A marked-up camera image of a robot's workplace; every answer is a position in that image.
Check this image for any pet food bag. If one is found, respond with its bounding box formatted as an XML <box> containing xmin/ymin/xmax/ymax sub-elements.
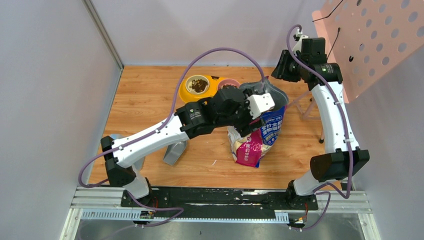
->
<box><xmin>227</xmin><ymin>79</ymin><xmax>289</xmax><ymax>168</ymax></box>

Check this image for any metal scoop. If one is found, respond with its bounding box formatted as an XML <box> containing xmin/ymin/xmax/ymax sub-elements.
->
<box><xmin>162</xmin><ymin>140</ymin><xmax>188</xmax><ymax>166</ymax></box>

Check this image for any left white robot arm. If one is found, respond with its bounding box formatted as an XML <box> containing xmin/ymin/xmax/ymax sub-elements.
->
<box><xmin>100</xmin><ymin>87</ymin><xmax>275</xmax><ymax>207</ymax></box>

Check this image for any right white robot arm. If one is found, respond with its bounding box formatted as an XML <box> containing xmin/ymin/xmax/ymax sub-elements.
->
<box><xmin>271</xmin><ymin>34</ymin><xmax>370</xmax><ymax>209</ymax></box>

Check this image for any kibble in pink bowl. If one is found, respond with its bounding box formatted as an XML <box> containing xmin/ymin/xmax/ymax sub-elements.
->
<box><xmin>221</xmin><ymin>84</ymin><xmax>237</xmax><ymax>89</ymax></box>

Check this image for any pink bowl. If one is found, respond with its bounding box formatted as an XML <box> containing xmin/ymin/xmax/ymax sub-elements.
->
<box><xmin>217</xmin><ymin>78</ymin><xmax>241</xmax><ymax>90</ymax></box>

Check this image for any yellow double bowl feeder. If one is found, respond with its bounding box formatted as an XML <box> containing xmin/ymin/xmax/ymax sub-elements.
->
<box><xmin>178</xmin><ymin>74</ymin><xmax>241</xmax><ymax>103</ymax></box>

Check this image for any kibble in cream bowl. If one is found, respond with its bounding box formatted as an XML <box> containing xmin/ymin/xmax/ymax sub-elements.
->
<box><xmin>190</xmin><ymin>79</ymin><xmax>209</xmax><ymax>94</ymax></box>

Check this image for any cream bowl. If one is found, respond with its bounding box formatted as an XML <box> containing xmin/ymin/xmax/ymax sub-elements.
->
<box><xmin>185</xmin><ymin>75</ymin><xmax>210</xmax><ymax>95</ymax></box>

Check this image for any pink perforated stand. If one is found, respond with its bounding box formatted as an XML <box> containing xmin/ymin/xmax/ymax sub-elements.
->
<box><xmin>301</xmin><ymin>0</ymin><xmax>424</xmax><ymax>145</ymax></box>

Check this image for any clear plastic bag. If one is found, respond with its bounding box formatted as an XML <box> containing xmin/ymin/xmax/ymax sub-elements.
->
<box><xmin>108</xmin><ymin>133</ymin><xmax>124</xmax><ymax>140</ymax></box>

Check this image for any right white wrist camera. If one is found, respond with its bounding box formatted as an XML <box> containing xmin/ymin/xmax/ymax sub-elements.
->
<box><xmin>292</xmin><ymin>29</ymin><xmax>309</xmax><ymax>53</ymax></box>

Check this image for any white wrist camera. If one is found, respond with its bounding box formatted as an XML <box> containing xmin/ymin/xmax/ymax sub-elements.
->
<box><xmin>247</xmin><ymin>93</ymin><xmax>275</xmax><ymax>120</ymax></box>
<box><xmin>292</xmin><ymin>29</ymin><xmax>309</xmax><ymax>53</ymax></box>

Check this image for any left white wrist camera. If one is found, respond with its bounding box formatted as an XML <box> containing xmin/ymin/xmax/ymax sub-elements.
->
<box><xmin>247</xmin><ymin>93</ymin><xmax>275</xmax><ymax>120</ymax></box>

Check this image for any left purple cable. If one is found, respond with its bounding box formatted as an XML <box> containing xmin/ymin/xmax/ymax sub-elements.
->
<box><xmin>78</xmin><ymin>46</ymin><xmax>267</xmax><ymax>229</ymax></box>

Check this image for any purple cable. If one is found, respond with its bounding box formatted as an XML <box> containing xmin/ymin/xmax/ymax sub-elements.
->
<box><xmin>78</xmin><ymin>46</ymin><xmax>267</xmax><ymax>229</ymax></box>
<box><xmin>286</xmin><ymin>23</ymin><xmax>354</xmax><ymax>232</ymax></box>

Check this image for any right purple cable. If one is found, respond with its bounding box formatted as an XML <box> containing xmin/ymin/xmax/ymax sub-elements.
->
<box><xmin>286</xmin><ymin>23</ymin><xmax>354</xmax><ymax>232</ymax></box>

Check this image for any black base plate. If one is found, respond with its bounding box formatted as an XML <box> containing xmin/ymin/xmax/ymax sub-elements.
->
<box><xmin>120</xmin><ymin>186</ymin><xmax>318</xmax><ymax>220</ymax></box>

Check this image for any aluminium rail frame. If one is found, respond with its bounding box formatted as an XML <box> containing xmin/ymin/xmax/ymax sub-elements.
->
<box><xmin>60</xmin><ymin>186</ymin><xmax>381</xmax><ymax>240</ymax></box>

